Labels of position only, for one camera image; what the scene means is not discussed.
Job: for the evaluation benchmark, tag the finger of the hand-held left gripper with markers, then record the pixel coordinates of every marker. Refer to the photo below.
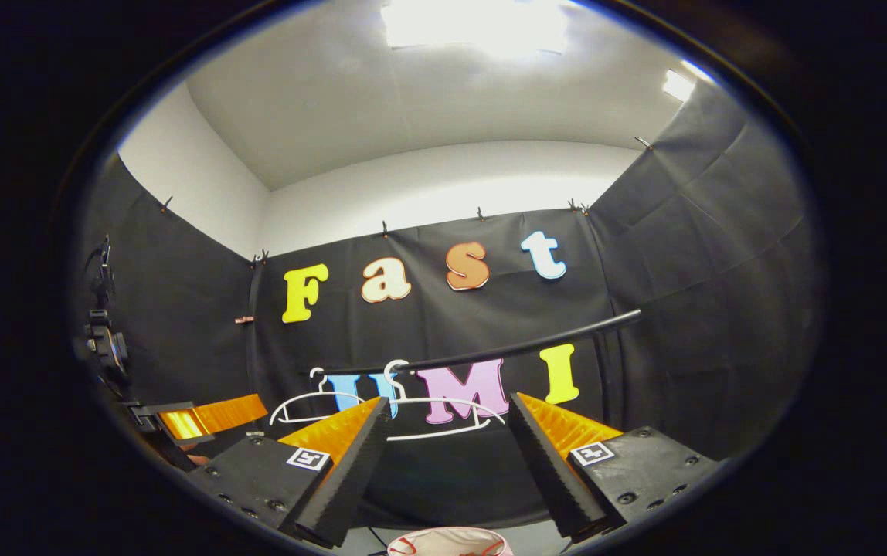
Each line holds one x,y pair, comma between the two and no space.
212,417

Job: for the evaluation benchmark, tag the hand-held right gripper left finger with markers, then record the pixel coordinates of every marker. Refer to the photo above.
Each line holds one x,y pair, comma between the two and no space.
347,479

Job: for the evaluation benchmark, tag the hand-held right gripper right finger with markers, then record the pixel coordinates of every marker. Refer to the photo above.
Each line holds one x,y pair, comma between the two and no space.
552,479

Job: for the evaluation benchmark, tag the white plastic clothes hanger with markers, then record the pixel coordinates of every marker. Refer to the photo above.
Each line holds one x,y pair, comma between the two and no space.
323,386
395,390

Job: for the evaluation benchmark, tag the pink white laundry hamper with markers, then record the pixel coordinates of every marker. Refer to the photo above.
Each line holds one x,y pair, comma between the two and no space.
443,543

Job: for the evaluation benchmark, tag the small ceiling light panel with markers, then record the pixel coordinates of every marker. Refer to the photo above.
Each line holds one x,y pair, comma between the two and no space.
678,85

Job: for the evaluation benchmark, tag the large ceiling light panel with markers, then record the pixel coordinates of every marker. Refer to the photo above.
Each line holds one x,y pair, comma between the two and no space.
474,23

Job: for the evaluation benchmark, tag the black clothes rail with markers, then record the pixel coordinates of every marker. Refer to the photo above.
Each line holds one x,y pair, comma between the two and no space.
528,346

